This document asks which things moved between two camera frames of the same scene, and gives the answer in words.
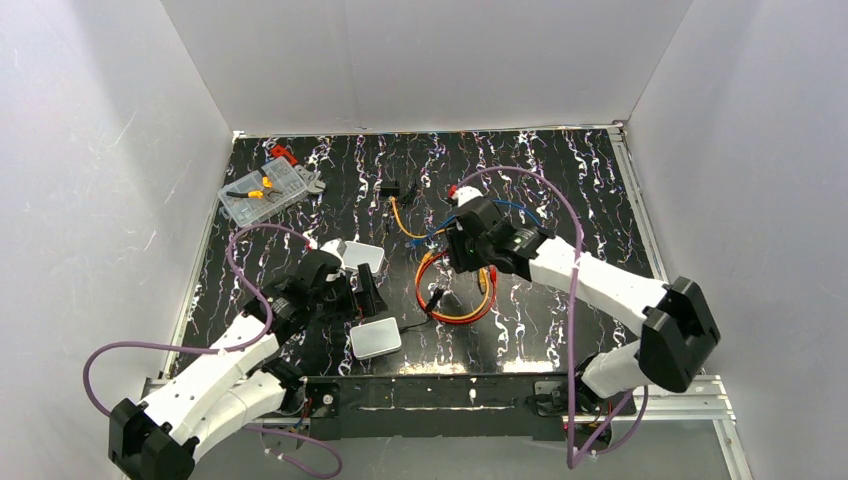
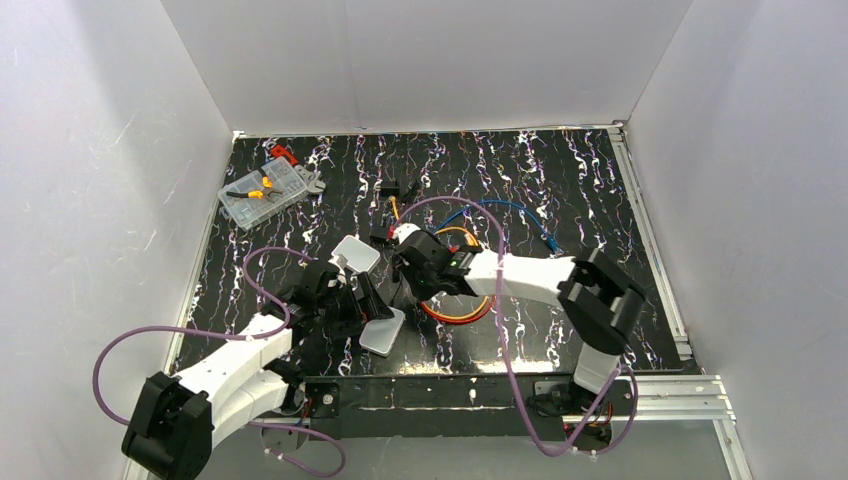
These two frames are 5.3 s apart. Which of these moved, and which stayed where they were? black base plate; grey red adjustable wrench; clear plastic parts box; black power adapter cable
Moved: black power adapter cable
Stayed: black base plate; clear plastic parts box; grey red adjustable wrench
